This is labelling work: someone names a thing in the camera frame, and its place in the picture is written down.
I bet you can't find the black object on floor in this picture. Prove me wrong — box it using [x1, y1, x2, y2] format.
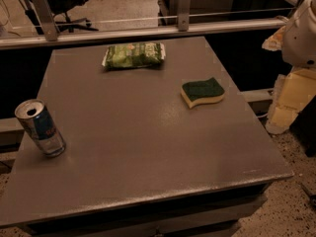
[301, 183, 316, 208]

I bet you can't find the green chip bag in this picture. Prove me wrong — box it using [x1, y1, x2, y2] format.
[102, 42, 166, 70]

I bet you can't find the grey table frame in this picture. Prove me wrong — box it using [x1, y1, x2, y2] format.
[25, 185, 267, 237]

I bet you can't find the black office chair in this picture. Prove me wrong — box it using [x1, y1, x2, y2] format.
[24, 0, 99, 35]

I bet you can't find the green yellow sponge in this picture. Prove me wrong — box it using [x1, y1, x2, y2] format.
[181, 78, 225, 109]

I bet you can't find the metal railing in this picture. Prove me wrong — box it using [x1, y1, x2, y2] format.
[1, 0, 303, 48]

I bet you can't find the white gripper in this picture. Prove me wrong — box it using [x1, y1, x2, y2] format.
[262, 0, 316, 134]

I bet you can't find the red bull can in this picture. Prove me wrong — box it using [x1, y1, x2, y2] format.
[15, 99, 66, 157]

